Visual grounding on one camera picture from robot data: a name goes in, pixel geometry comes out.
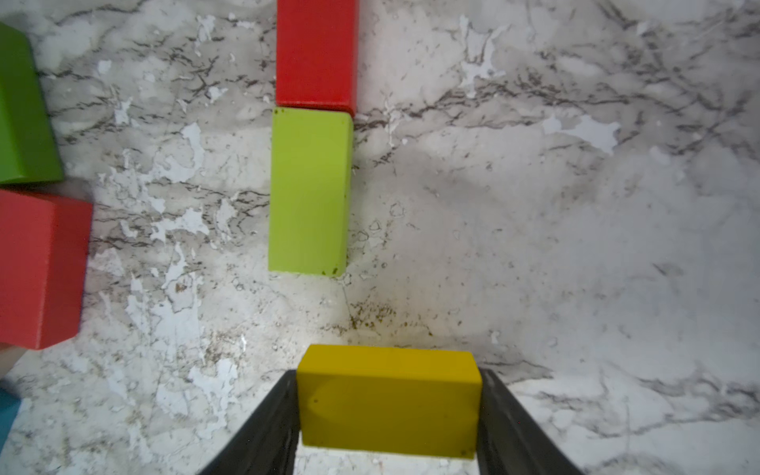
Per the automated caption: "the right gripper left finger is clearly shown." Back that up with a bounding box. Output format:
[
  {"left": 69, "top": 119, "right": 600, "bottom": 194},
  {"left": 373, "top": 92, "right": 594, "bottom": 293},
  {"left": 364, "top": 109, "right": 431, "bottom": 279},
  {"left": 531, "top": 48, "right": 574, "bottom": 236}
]
[{"left": 200, "top": 370, "right": 300, "bottom": 475}]

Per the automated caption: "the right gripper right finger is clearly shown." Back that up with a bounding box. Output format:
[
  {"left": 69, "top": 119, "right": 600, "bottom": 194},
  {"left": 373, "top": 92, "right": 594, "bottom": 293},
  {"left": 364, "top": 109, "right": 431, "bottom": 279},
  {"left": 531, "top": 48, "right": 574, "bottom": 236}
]
[{"left": 477, "top": 368, "right": 582, "bottom": 475}]

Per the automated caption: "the yellow block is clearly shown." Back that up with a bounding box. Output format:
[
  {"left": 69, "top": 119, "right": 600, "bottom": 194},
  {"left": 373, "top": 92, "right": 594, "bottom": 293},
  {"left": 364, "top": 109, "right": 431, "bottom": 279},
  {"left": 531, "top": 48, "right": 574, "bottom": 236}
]
[{"left": 296, "top": 344, "right": 483, "bottom": 459}]

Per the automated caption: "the teal block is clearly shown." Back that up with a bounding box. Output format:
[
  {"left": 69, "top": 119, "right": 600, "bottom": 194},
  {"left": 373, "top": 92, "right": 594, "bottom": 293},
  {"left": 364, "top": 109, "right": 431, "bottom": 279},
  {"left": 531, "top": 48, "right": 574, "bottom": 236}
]
[{"left": 0, "top": 389, "right": 21, "bottom": 451}]

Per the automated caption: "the lime green block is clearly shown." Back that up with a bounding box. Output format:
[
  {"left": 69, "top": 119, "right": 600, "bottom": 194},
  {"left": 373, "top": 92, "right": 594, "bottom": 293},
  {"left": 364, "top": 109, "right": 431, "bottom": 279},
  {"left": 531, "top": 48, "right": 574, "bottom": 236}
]
[{"left": 268, "top": 107, "right": 353, "bottom": 277}]

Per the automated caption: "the red block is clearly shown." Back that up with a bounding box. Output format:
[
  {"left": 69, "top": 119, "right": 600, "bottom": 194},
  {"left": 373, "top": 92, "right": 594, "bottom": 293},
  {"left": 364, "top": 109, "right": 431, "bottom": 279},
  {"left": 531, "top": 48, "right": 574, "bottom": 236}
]
[
  {"left": 275, "top": 0, "right": 359, "bottom": 116},
  {"left": 1, "top": 190, "right": 93, "bottom": 350}
]

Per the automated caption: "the natural wood block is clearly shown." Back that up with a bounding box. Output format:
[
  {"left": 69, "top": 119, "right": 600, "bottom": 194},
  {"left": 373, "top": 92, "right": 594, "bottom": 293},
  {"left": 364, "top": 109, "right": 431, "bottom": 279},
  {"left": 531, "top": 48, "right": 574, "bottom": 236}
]
[{"left": 0, "top": 344, "right": 27, "bottom": 378}]

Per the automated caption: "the dark green block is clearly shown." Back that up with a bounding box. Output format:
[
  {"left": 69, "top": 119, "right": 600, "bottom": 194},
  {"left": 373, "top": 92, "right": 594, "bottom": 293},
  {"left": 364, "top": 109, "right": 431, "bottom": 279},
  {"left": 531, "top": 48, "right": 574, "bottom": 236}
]
[{"left": 1, "top": 24, "right": 65, "bottom": 184}]

